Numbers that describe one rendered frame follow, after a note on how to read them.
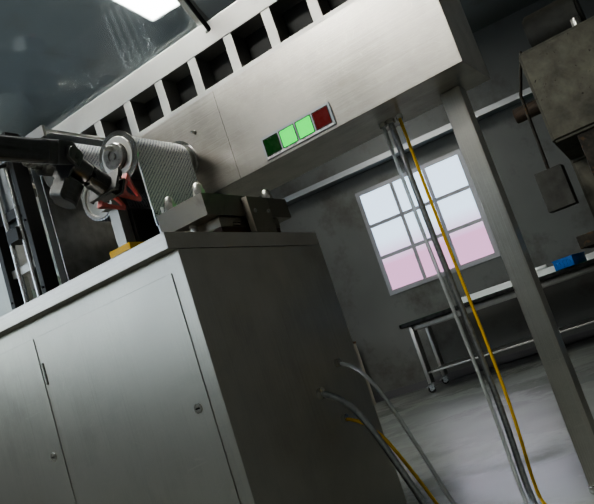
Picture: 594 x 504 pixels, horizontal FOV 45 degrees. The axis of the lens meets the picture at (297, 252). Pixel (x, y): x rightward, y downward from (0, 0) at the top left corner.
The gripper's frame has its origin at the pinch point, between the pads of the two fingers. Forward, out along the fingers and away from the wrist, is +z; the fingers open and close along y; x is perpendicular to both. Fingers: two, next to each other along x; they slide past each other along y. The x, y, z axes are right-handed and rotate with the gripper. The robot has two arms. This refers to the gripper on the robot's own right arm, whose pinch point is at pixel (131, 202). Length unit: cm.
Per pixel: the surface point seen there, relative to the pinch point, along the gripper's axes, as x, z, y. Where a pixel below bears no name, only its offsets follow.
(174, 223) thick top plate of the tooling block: -6.3, 7.9, 8.9
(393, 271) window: 297, 505, -196
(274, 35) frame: 56, 17, 34
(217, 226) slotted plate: -7.2, 14.8, 17.7
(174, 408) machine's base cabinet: -57, 10, 13
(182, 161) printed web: 25.4, 16.6, -0.6
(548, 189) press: 176, 303, 32
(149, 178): 11.4, 5.1, -0.2
